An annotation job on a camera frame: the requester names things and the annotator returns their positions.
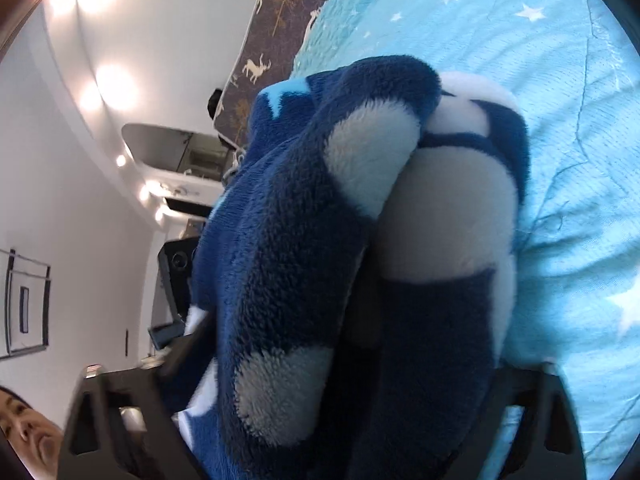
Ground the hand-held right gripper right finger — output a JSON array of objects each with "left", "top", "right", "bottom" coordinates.
[{"left": 445, "top": 360, "right": 588, "bottom": 480}]

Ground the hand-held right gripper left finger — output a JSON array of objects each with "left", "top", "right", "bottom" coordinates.
[{"left": 56, "top": 327, "right": 216, "bottom": 480}]

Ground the blue star-print fleece robe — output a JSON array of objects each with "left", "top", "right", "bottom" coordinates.
[{"left": 160, "top": 54, "right": 531, "bottom": 480}]

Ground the person's face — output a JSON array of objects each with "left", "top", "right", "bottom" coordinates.
[{"left": 0, "top": 385, "right": 65, "bottom": 480}]

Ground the black speaker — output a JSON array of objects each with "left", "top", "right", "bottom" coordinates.
[{"left": 157, "top": 237, "right": 203, "bottom": 321}]

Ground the light blue star blanket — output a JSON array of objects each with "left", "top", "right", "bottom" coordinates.
[{"left": 290, "top": 0, "right": 640, "bottom": 480}]

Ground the black wall frame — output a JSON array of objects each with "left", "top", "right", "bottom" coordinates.
[{"left": 0, "top": 247, "right": 52, "bottom": 361}]

